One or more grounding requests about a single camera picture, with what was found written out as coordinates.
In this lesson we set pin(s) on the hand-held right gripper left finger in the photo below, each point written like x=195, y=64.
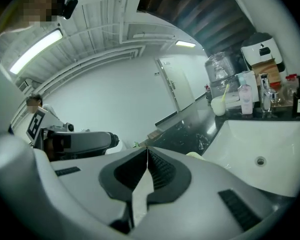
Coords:
x=85, y=179

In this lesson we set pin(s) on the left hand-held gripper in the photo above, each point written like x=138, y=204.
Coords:
x=36, y=129

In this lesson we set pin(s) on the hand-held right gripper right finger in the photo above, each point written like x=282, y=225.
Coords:
x=205, y=184

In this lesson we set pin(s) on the black marble vanity counter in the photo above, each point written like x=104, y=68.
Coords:
x=180, y=134

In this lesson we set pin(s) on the white rectangular sink basin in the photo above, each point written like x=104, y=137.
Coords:
x=252, y=144

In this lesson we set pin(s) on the wooden slatted step platform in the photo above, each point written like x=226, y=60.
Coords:
x=153, y=135

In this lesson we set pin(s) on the white cup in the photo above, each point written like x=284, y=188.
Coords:
x=218, y=107

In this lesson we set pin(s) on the white box appliance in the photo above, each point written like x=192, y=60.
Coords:
x=233, y=99

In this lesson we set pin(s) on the yellow toothbrush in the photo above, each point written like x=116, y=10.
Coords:
x=225, y=92

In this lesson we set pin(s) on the pink lotion bottle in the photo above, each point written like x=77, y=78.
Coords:
x=245, y=96

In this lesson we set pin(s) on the white door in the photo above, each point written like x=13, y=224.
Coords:
x=176, y=84

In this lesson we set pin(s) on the long ceiling light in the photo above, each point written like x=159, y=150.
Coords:
x=37, y=50

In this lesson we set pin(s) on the chrome faucet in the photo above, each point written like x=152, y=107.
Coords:
x=266, y=96

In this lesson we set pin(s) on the plastic-wrapped grey appliance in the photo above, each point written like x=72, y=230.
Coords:
x=220, y=71

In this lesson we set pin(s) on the small brown cardboard box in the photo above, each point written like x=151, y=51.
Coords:
x=267, y=70

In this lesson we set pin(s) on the small ceiling light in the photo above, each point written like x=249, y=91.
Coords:
x=185, y=44

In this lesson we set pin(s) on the white and black dispenser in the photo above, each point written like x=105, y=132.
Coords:
x=260, y=51

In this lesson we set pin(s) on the person's head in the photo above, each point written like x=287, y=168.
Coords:
x=32, y=6

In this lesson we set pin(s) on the wall switch plate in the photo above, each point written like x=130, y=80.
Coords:
x=157, y=73

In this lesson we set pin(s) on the black head-mounted camera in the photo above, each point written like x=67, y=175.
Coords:
x=70, y=8

